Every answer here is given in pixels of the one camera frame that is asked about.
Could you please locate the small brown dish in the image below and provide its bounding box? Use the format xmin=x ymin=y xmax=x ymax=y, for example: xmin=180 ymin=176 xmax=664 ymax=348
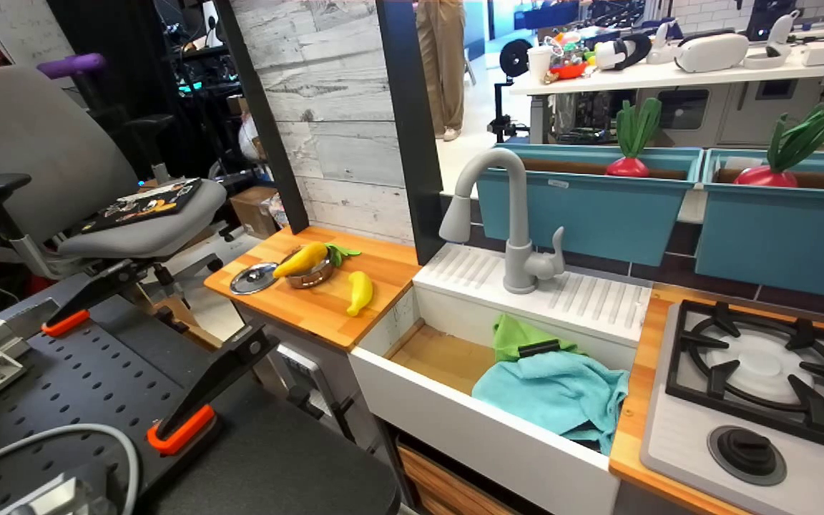
xmin=288 ymin=259 xmax=336 ymax=288

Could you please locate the left radish plushie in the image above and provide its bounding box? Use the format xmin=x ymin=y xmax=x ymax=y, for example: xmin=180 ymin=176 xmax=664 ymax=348
xmin=607 ymin=96 xmax=662 ymax=176

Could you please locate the white background table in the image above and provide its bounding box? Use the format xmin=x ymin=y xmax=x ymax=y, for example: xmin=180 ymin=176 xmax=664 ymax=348
xmin=514 ymin=62 xmax=824 ymax=146

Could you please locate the radish plushie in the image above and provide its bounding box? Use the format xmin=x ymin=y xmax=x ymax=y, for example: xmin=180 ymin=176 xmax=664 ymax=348
xmin=735 ymin=104 xmax=824 ymax=189
xmin=607 ymin=96 xmax=662 ymax=176

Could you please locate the yellow carrot plushie green top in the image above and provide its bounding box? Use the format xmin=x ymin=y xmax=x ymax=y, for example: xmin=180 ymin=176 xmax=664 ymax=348
xmin=275 ymin=239 xmax=358 ymax=278

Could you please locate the grey cable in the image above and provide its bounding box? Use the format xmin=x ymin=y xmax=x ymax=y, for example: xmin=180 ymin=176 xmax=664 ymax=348
xmin=0 ymin=419 xmax=143 ymax=515

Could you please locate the yellow banana toy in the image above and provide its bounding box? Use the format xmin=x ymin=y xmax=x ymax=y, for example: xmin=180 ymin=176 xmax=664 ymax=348
xmin=348 ymin=272 xmax=376 ymax=315

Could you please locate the black perforated board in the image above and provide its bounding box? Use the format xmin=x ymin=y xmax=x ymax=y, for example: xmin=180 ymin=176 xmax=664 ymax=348
xmin=0 ymin=299 xmax=401 ymax=515

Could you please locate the black clamp orange tip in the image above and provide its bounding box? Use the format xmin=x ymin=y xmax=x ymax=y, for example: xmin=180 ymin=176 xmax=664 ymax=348
xmin=146 ymin=325 xmax=275 ymax=458

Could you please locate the white toy sink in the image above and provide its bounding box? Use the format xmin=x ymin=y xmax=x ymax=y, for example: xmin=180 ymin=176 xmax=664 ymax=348
xmin=350 ymin=245 xmax=654 ymax=515

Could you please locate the teal planter box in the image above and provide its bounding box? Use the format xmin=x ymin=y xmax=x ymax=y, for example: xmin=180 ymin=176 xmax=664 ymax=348
xmin=697 ymin=147 xmax=824 ymax=293
xmin=509 ymin=139 xmax=704 ymax=265

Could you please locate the right teal planter box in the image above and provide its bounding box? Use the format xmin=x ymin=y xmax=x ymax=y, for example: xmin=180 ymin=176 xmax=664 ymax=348
xmin=697 ymin=147 xmax=824 ymax=293

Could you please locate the green cloth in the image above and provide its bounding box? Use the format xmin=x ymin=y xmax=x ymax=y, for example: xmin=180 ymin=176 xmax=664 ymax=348
xmin=494 ymin=315 xmax=577 ymax=361

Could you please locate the right radish plushie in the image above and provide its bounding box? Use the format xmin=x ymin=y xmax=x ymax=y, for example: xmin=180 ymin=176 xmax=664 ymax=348
xmin=735 ymin=104 xmax=824 ymax=189

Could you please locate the grey office chair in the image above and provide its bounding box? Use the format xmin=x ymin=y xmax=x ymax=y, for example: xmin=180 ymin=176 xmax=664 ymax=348
xmin=0 ymin=66 xmax=227 ymax=280

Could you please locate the teal cloth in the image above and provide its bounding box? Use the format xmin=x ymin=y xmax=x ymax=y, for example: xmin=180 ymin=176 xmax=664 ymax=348
xmin=474 ymin=351 xmax=629 ymax=454

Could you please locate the toy stove top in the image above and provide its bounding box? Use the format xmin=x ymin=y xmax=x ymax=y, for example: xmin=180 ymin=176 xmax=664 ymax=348
xmin=642 ymin=299 xmax=824 ymax=515

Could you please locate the grey toy faucet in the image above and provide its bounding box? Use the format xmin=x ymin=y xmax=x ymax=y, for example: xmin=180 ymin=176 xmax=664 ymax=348
xmin=439 ymin=147 xmax=564 ymax=293

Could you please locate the round metal plate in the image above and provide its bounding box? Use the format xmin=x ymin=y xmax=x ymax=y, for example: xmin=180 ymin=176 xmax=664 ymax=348
xmin=229 ymin=262 xmax=275 ymax=293

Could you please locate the left teal planter box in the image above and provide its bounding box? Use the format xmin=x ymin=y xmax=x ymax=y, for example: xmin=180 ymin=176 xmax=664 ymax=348
xmin=509 ymin=139 xmax=704 ymax=265

